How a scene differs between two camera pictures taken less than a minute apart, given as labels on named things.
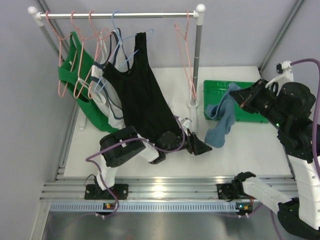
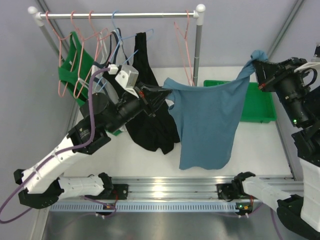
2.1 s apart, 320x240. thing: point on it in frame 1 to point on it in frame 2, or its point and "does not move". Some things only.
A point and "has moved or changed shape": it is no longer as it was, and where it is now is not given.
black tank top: (145, 105) does not move
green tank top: (76, 77) does not move
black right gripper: (243, 95) to (265, 71)
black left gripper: (192, 143) to (145, 103)
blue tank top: (225, 114) has moved or changed shape
